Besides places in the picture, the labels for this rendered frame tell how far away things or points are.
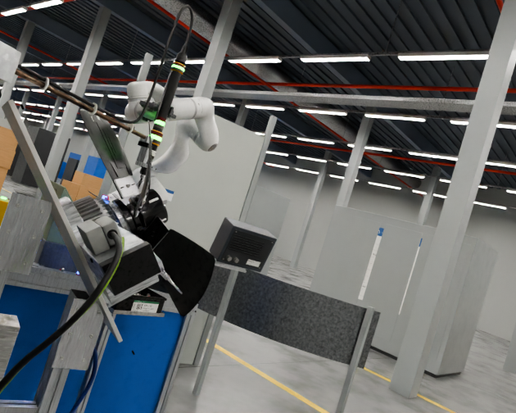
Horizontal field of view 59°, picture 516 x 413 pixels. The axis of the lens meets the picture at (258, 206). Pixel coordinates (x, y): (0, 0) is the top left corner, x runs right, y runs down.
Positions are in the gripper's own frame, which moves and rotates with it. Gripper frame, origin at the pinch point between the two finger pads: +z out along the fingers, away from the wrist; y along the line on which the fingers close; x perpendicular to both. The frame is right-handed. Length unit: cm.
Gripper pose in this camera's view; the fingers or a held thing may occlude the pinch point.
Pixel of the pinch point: (164, 109)
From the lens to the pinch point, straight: 158.4
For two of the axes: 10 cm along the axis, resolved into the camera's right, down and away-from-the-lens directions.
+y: -7.9, -2.8, -5.5
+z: 5.4, 1.3, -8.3
